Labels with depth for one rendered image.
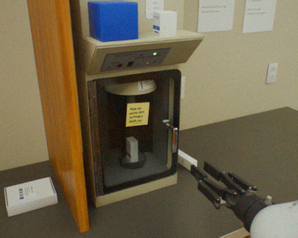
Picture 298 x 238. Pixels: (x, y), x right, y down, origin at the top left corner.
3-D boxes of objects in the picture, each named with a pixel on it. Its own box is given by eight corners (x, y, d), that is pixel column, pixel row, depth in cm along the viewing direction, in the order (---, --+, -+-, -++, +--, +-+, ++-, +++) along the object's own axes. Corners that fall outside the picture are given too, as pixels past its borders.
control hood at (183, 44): (84, 73, 90) (81, 36, 86) (182, 61, 104) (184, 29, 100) (97, 84, 81) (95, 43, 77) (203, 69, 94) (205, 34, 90)
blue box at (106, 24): (89, 36, 86) (87, 1, 83) (123, 34, 91) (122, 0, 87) (102, 42, 78) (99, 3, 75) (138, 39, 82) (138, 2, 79)
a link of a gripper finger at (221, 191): (237, 206, 81) (233, 208, 80) (203, 186, 89) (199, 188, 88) (239, 193, 79) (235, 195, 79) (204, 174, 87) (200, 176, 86)
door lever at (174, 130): (170, 146, 112) (164, 147, 111) (171, 120, 109) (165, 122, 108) (178, 152, 108) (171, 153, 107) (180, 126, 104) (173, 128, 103)
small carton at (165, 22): (152, 33, 92) (152, 11, 90) (168, 32, 94) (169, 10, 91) (159, 35, 88) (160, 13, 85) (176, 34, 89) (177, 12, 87)
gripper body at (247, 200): (272, 195, 76) (245, 176, 83) (245, 205, 72) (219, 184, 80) (267, 220, 79) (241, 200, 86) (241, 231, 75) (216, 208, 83)
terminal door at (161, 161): (97, 196, 107) (88, 80, 91) (176, 173, 119) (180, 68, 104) (98, 197, 106) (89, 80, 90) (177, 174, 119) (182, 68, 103)
